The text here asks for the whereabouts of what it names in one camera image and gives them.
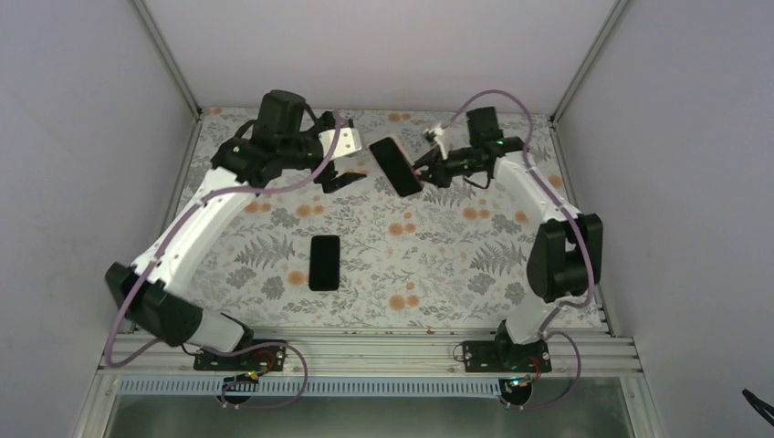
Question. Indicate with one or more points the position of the aluminium corner post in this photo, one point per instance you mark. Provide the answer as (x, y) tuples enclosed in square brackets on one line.
[(167, 57), (598, 44)]

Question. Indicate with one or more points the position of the magenta phone black screen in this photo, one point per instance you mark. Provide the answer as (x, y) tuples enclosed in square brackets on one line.
[(396, 166)]

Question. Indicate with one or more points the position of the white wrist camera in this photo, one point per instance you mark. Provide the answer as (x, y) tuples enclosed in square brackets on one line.
[(346, 143), (435, 137)]

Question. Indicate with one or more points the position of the black phone on mat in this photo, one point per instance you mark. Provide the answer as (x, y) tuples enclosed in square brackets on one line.
[(324, 263)]

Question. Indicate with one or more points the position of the black object at edge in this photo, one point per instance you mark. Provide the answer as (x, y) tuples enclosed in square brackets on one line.
[(762, 408)]

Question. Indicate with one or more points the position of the right aluminium corner post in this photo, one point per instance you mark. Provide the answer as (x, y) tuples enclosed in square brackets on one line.
[(598, 44)]

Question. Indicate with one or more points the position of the grey slotted cable duct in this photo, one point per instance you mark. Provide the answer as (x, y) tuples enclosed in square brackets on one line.
[(316, 386)]

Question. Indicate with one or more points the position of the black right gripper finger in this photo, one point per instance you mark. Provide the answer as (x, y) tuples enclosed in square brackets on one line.
[(432, 161), (438, 176)]

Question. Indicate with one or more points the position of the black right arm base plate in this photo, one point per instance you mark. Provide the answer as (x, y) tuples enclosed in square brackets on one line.
[(480, 356)]

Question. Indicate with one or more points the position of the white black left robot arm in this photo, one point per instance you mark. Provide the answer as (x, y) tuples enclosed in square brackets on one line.
[(149, 291)]

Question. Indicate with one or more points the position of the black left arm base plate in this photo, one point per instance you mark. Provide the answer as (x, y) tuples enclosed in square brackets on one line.
[(268, 356)]

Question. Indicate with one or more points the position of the aluminium front rail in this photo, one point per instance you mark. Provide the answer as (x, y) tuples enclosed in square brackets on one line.
[(414, 352)]

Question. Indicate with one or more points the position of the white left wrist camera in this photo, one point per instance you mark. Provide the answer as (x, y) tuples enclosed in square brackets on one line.
[(346, 143)]

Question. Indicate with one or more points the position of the floral patterned table mat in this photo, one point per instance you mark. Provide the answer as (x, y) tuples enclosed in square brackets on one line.
[(443, 258)]

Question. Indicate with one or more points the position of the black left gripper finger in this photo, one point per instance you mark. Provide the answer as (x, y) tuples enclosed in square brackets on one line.
[(330, 182), (348, 178)]

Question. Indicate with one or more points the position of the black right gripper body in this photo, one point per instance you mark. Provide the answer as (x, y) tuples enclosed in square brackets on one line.
[(470, 158)]

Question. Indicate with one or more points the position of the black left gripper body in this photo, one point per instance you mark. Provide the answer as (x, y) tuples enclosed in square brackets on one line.
[(293, 150)]

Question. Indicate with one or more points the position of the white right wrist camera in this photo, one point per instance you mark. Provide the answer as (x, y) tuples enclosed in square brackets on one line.
[(435, 137)]

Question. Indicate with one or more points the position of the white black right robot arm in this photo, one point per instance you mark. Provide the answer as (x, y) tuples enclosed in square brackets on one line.
[(564, 263)]

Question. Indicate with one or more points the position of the left aluminium corner post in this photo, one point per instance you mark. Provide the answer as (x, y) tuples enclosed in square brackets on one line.
[(167, 57)]

